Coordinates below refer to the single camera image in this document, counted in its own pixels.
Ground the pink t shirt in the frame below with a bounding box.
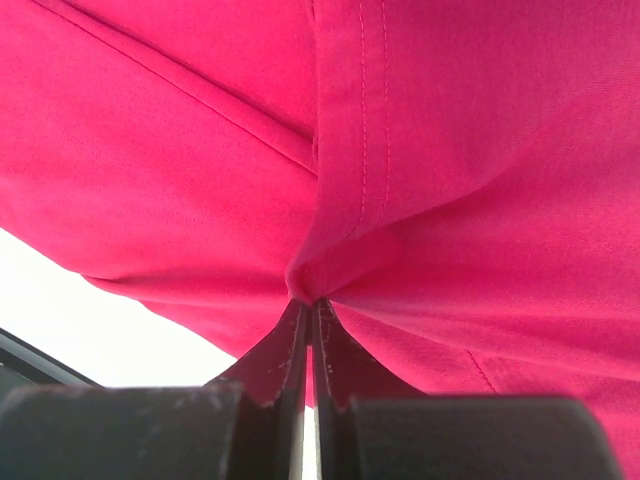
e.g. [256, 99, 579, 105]
[1, 1, 639, 479]

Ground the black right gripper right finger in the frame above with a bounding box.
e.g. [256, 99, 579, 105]
[310, 298, 425, 479]

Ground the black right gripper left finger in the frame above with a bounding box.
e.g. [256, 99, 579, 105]
[208, 300, 308, 479]

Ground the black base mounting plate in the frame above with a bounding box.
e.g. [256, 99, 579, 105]
[0, 329, 99, 398]

